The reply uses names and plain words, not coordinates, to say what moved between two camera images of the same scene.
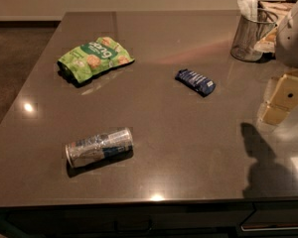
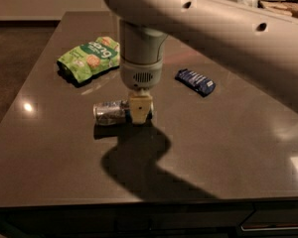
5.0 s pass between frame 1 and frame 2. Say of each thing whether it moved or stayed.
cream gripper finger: moved
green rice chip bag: stayed
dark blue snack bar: stayed
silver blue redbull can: moved
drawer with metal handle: stayed
